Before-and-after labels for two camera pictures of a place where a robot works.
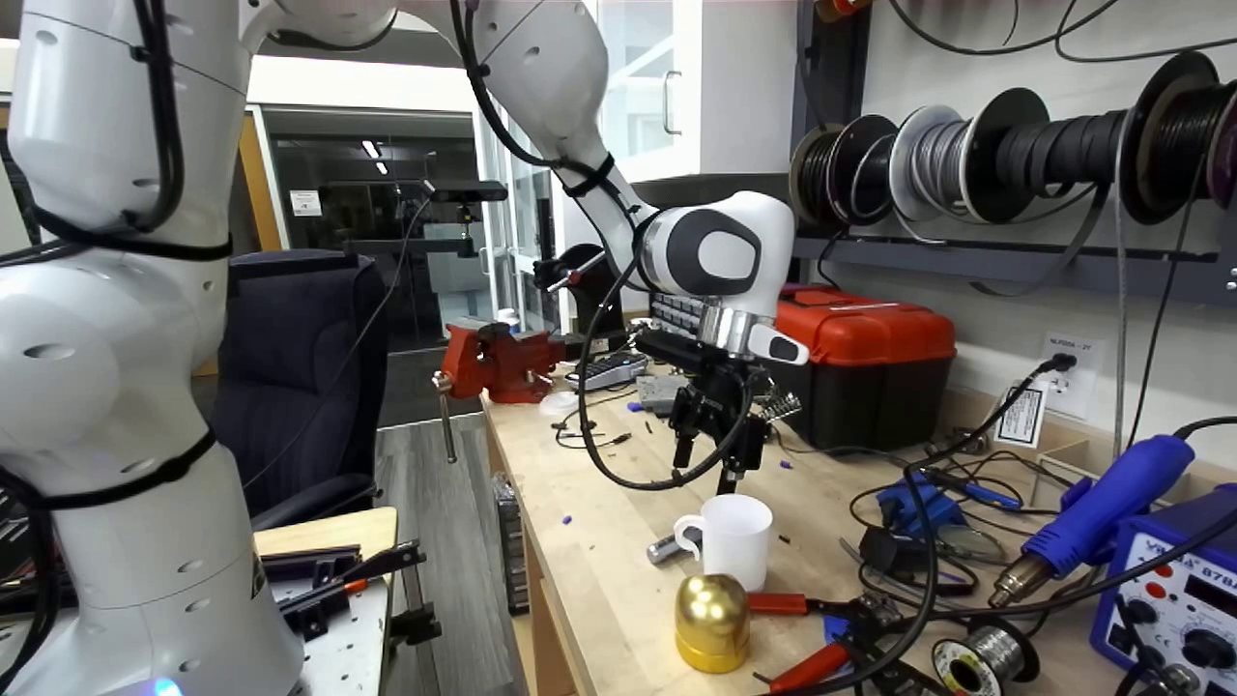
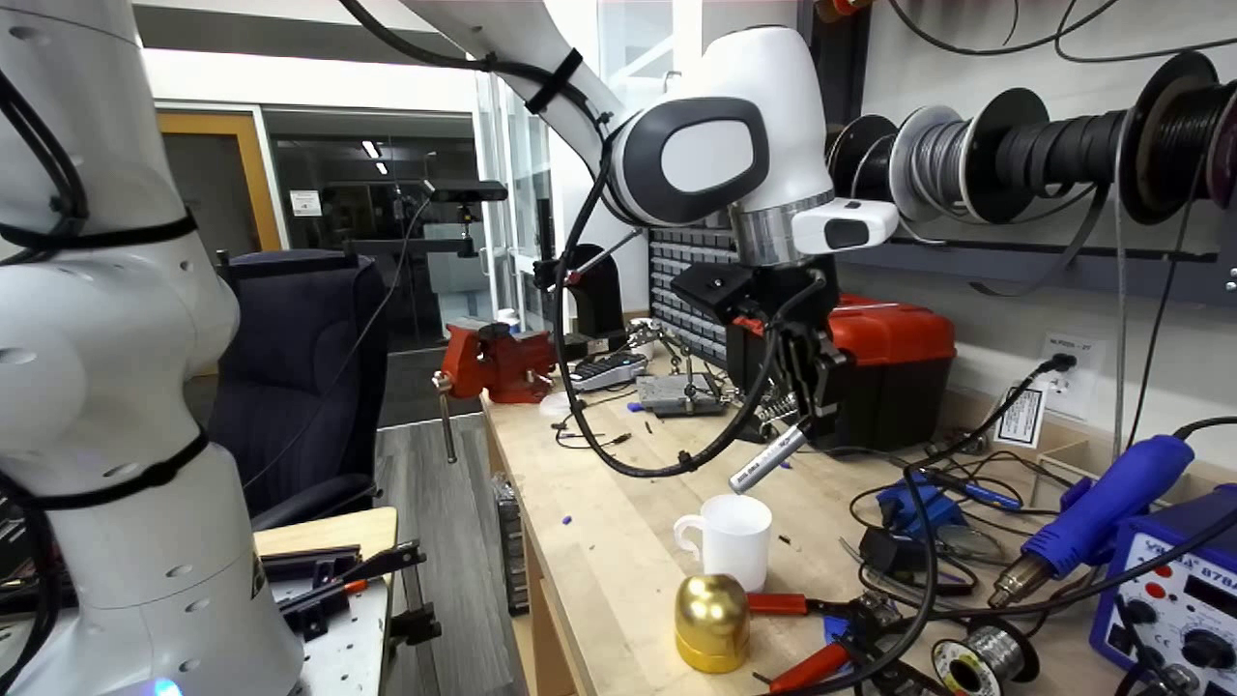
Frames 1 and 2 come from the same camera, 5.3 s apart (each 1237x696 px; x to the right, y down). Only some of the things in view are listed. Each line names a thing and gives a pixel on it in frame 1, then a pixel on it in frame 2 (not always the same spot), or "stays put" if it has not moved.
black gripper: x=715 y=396 → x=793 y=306
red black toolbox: x=874 y=373 stays put
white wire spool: x=931 y=170 stays put
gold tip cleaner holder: x=713 y=624 stays put
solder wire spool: x=985 y=659 stays put
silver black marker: x=667 y=550 → x=763 y=463
